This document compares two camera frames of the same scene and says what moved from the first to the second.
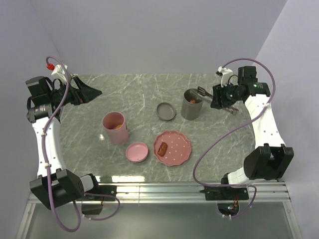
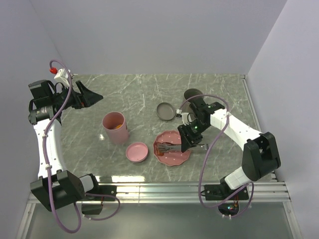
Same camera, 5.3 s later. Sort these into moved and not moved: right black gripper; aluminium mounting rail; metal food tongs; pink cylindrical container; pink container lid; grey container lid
Moved: metal food tongs; right black gripper
Not moved: pink container lid; grey container lid; pink cylindrical container; aluminium mounting rail
